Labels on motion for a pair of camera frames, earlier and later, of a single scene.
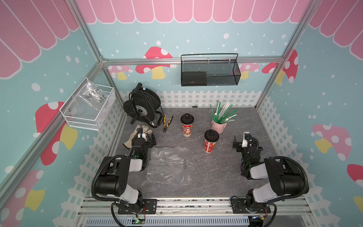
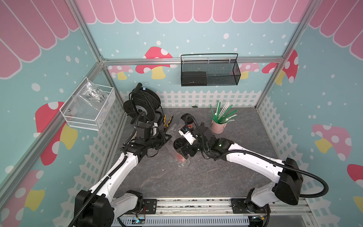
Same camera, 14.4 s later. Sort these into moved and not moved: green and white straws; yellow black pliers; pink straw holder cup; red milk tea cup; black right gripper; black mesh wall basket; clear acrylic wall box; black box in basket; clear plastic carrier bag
Moved: red milk tea cup; black right gripper; clear plastic carrier bag
Not moved: green and white straws; black mesh wall basket; black box in basket; clear acrylic wall box; pink straw holder cup; yellow black pliers
